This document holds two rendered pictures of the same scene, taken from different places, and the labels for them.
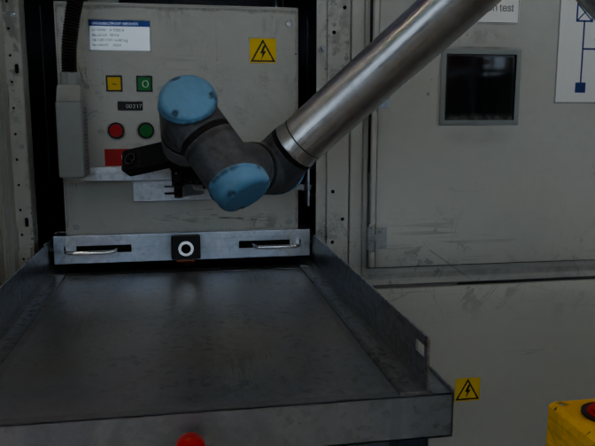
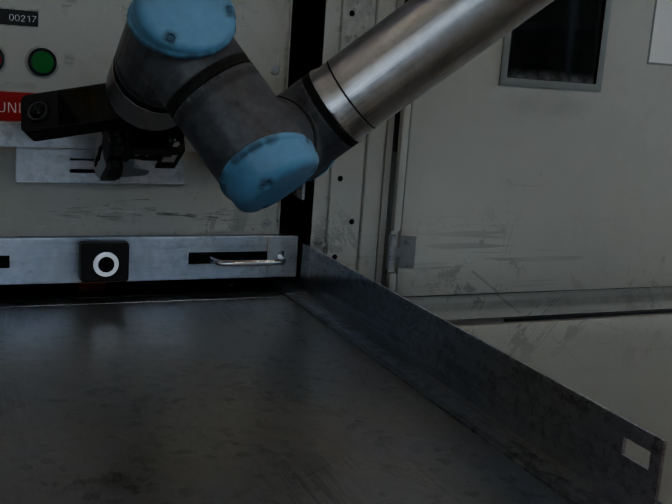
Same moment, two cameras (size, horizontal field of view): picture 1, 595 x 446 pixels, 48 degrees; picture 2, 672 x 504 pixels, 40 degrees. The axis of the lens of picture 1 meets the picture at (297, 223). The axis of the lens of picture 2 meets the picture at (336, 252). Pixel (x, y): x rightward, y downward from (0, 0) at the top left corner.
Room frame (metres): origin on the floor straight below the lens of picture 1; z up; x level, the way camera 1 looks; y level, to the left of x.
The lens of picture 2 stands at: (0.21, 0.24, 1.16)
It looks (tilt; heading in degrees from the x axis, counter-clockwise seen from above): 11 degrees down; 345
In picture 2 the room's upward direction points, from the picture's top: 4 degrees clockwise
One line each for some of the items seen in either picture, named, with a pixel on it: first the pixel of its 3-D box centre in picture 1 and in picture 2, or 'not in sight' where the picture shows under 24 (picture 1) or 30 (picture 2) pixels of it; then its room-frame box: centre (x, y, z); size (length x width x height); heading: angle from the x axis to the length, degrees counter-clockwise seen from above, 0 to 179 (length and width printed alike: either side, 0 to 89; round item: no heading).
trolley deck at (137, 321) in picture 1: (188, 335); (167, 423); (1.03, 0.18, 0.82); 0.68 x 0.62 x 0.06; 10
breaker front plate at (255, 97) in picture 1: (182, 126); (105, 59); (1.41, 0.24, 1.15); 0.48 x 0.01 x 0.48; 100
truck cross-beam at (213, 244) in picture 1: (185, 244); (99, 255); (1.42, 0.24, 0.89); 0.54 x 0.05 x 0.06; 100
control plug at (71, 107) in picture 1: (73, 131); not in sight; (1.30, 0.43, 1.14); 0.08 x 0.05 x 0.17; 10
